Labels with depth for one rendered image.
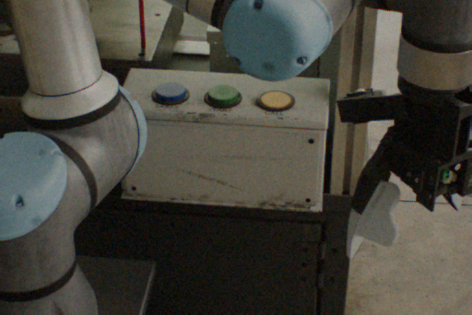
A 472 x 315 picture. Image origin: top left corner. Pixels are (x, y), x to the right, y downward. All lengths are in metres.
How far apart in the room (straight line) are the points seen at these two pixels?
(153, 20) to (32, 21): 0.56
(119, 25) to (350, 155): 0.47
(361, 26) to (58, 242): 0.47
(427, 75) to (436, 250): 1.61
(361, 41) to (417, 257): 1.26
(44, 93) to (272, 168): 0.35
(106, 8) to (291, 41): 0.93
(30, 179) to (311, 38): 0.39
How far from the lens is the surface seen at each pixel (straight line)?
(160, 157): 1.27
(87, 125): 1.06
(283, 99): 1.24
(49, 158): 1.01
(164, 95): 1.24
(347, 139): 1.29
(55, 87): 1.06
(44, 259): 1.03
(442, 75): 0.85
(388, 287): 2.31
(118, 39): 1.51
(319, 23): 0.73
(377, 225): 0.94
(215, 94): 1.24
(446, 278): 2.36
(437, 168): 0.88
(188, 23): 1.78
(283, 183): 1.27
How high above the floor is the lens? 1.54
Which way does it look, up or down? 34 degrees down
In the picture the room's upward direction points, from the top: straight up
